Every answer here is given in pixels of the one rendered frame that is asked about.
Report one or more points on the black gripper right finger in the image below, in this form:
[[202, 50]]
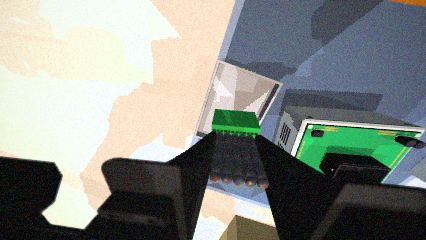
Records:
[[305, 202]]

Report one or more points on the green circuit board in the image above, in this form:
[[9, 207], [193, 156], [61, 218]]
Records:
[[377, 143]]

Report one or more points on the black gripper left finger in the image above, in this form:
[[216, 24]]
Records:
[[183, 178]]

